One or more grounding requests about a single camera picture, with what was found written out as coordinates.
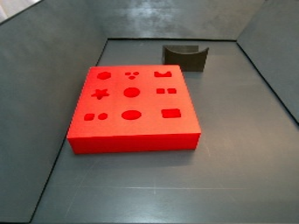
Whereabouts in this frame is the red shape sorter block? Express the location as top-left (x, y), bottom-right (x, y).
top-left (67, 65), bottom-right (202, 154)

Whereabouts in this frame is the black curved fixture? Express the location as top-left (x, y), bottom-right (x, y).
top-left (163, 45), bottom-right (210, 72)

